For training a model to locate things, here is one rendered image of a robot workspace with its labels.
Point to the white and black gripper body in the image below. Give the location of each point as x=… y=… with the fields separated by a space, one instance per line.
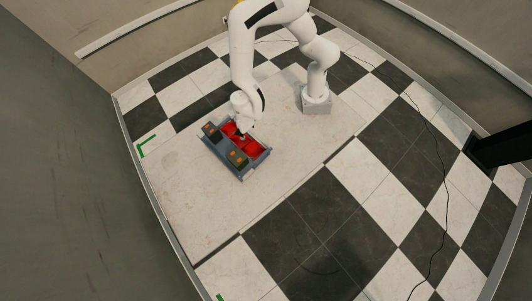
x=245 y=126

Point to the red bin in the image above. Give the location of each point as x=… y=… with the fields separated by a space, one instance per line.
x=253 y=149
x=241 y=144
x=228 y=128

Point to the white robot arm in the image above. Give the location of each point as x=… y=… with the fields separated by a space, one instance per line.
x=244 y=18

